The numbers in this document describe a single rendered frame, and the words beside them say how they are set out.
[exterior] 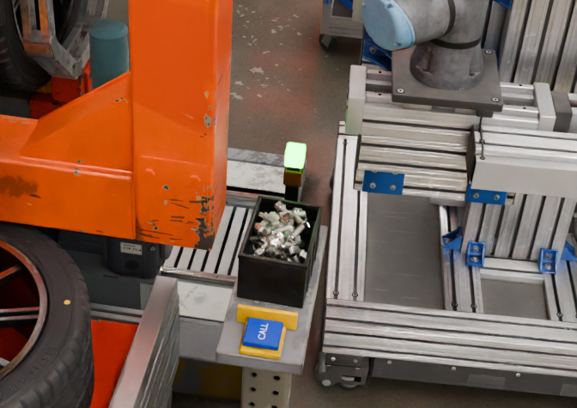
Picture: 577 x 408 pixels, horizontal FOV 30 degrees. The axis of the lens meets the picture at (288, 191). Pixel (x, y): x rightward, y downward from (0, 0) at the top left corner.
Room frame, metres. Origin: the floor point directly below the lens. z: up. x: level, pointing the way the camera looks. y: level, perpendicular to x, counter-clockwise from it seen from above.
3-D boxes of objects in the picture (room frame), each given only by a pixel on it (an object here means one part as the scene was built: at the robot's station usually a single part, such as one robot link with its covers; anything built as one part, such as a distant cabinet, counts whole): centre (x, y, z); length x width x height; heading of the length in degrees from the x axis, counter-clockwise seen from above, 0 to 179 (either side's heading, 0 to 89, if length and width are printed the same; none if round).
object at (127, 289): (1.97, 0.48, 0.26); 0.42 x 0.18 x 0.35; 85
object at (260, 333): (1.49, 0.03, 0.47); 0.07 x 0.07 x 0.02; 85
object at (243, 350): (1.49, 0.03, 0.46); 0.08 x 0.08 x 0.01; 85
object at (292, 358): (1.66, 0.01, 0.44); 0.43 x 0.17 x 0.03; 175
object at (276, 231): (1.69, 0.01, 0.51); 0.20 x 0.14 x 0.13; 172
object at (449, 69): (1.95, -0.31, 0.87); 0.15 x 0.15 x 0.10
